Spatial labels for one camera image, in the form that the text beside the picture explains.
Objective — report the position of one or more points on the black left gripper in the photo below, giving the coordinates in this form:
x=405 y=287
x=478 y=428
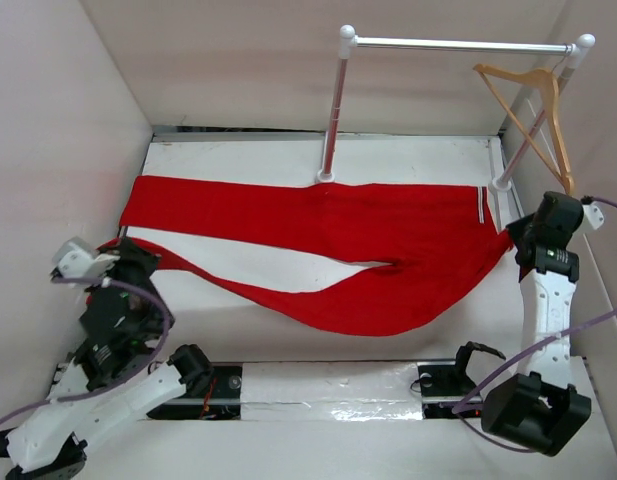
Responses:
x=130 y=252

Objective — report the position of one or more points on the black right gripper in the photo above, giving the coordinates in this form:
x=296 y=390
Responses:
x=516 y=229

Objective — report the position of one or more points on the red trousers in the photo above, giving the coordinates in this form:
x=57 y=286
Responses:
x=425 y=246

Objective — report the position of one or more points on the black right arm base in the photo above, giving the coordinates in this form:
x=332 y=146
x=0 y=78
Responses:
x=444 y=382

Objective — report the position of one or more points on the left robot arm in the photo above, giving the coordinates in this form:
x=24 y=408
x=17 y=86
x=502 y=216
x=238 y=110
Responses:
x=114 y=378

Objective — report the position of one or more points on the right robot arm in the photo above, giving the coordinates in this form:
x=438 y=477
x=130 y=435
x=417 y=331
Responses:
x=538 y=408

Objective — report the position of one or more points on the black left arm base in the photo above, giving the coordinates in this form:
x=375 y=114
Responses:
x=219 y=401

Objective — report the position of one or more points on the white clothes rack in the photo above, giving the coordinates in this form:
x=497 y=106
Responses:
x=544 y=136

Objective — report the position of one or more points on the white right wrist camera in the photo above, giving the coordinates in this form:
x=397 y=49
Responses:
x=593 y=217

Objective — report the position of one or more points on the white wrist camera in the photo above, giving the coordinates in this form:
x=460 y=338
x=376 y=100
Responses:
x=593 y=217
x=78 y=259

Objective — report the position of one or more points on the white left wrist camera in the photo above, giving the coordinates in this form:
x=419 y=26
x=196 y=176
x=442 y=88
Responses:
x=78 y=259

